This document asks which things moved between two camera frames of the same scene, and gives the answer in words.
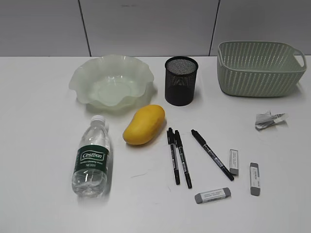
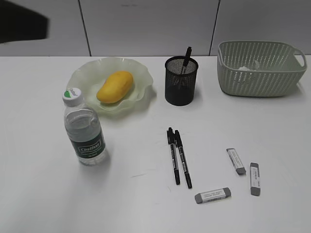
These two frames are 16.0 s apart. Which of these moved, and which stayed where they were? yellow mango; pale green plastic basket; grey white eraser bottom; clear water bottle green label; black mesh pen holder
Moved: clear water bottle green label; yellow mango
Stayed: grey white eraser bottom; pale green plastic basket; black mesh pen holder
